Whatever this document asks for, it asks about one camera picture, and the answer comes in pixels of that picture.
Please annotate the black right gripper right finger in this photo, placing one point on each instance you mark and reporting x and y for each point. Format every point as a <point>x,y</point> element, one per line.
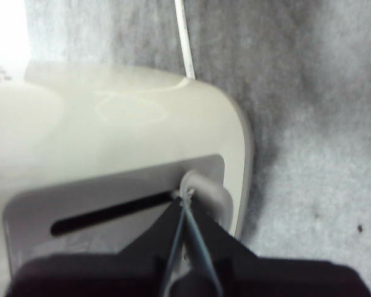
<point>266,278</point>

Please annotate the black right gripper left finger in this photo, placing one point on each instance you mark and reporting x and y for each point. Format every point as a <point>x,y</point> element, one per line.
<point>111,275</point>

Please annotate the grey toaster lever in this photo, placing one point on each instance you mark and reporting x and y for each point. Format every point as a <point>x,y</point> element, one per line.
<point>216,198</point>

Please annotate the cream two-slot toaster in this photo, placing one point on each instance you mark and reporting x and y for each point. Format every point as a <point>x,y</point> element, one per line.
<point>111,130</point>

